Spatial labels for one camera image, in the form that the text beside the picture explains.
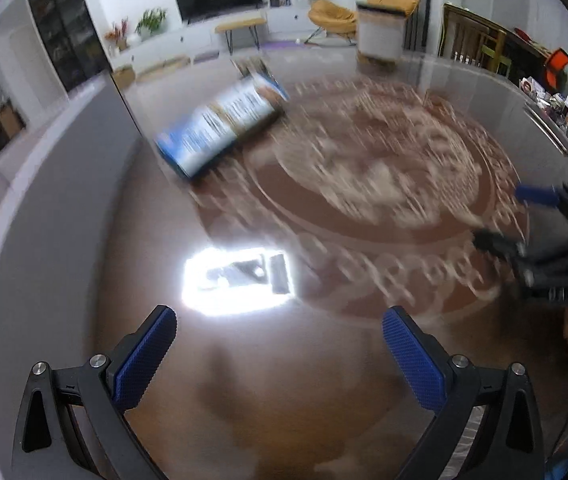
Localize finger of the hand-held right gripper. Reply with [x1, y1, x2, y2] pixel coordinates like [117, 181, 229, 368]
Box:
[514, 181, 568, 235]
[471, 226, 532, 275]

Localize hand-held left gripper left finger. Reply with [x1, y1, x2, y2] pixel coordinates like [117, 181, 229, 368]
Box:
[11, 304, 178, 480]

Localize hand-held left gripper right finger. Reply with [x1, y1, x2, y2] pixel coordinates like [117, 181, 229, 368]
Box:
[381, 305, 547, 480]

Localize blue white ointment box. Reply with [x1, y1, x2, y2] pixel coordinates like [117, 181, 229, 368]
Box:
[155, 72, 290, 181]

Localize brown patterned glass desktop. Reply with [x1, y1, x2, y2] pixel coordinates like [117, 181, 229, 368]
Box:
[89, 42, 568, 480]

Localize pile of assorted packets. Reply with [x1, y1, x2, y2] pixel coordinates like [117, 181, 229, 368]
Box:
[519, 77, 568, 151]

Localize orange black bag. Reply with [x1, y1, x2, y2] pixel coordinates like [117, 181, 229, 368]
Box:
[544, 47, 568, 88]

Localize yellow-green chair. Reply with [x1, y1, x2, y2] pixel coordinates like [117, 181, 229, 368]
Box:
[481, 42, 512, 78]

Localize wooden chair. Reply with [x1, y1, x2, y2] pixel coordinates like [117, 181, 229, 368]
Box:
[439, 2, 508, 68]

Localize white container with dark lid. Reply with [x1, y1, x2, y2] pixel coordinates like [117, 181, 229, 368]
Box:
[355, 1, 407, 67]

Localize orange lounge chair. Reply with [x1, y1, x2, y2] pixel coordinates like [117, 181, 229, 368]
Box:
[308, 0, 421, 46]

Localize brown cardboard box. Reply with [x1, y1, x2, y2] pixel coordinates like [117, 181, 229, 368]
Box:
[112, 66, 137, 88]

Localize purple floor mat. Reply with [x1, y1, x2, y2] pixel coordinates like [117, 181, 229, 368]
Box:
[264, 40, 310, 53]

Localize white television console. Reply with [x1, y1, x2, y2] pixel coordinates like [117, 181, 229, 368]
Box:
[111, 5, 365, 78]

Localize orange flower arrangement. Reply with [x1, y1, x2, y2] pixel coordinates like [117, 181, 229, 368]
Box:
[105, 19, 131, 53]

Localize wooden hairpin-leg side table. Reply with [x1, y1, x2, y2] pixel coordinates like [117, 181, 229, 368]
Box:
[214, 16, 268, 53]

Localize dark glass display cabinet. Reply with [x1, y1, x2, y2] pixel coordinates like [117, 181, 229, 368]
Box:
[25, 0, 110, 93]

